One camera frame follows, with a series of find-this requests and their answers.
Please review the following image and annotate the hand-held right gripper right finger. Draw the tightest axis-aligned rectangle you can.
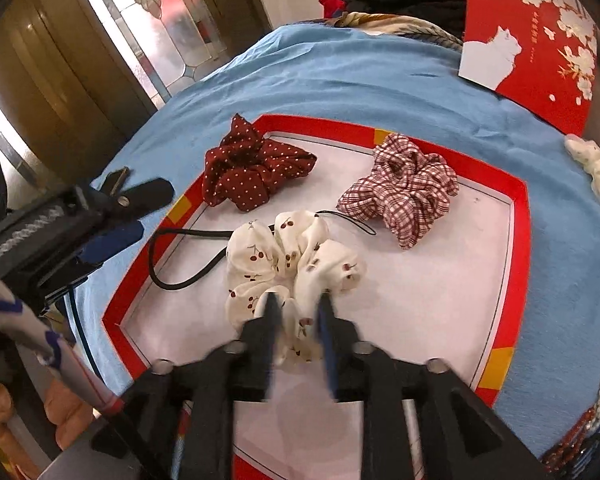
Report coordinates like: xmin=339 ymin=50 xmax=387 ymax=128
xmin=315 ymin=292 xmax=551 ymax=480

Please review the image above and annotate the red box lid with cat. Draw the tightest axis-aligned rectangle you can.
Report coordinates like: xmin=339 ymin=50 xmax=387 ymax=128
xmin=457 ymin=0 xmax=598 ymax=138

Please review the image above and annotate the white dotted scrunchie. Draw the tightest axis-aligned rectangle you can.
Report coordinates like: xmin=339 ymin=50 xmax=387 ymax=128
xmin=564 ymin=134 xmax=600 ymax=211

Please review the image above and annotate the white patterned pole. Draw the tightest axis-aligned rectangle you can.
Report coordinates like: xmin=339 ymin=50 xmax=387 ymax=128
xmin=0 ymin=260 xmax=123 ymax=416

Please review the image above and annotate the thin blue cable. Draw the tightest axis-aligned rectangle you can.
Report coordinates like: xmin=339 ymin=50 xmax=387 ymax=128
xmin=69 ymin=284 xmax=97 ymax=361

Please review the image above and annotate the red plaid scrunchie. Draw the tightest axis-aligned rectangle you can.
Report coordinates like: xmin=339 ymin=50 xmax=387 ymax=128
xmin=336 ymin=132 xmax=460 ymax=251

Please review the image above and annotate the red shallow cardboard box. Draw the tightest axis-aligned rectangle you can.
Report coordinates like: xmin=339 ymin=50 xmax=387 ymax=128
xmin=101 ymin=114 xmax=531 ymax=480

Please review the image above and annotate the blue blanket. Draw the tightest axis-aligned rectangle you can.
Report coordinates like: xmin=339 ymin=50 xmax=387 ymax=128
xmin=65 ymin=22 xmax=600 ymax=461

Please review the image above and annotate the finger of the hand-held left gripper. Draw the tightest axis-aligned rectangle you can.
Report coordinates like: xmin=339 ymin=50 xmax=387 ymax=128
xmin=97 ymin=178 xmax=176 ymax=222
xmin=81 ymin=221 xmax=144 ymax=266

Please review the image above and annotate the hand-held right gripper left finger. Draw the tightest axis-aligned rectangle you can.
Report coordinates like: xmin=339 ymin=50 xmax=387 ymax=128
xmin=92 ymin=292 xmax=286 ymax=480

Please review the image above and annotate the stained glass window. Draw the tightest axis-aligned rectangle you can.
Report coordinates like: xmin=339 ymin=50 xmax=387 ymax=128
xmin=70 ymin=0 xmax=231 ymax=103

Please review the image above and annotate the red bead bracelet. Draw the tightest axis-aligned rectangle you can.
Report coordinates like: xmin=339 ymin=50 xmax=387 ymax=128
xmin=540 ymin=405 xmax=600 ymax=466

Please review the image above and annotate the beige patterned cloth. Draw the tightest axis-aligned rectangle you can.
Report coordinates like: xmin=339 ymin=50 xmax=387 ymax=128
xmin=330 ymin=10 xmax=463 ymax=51

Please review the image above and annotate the dark red polka dot scrunchie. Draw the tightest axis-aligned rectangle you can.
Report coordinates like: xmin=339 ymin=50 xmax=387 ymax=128
xmin=201 ymin=114 xmax=318 ymax=212

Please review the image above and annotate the white cherry print scrunchie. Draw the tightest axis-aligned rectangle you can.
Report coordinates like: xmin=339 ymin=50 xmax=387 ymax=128
xmin=224 ymin=210 xmax=367 ymax=373

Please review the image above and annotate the black cord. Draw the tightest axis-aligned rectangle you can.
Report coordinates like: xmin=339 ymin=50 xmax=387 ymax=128
xmin=147 ymin=212 xmax=378 ymax=291

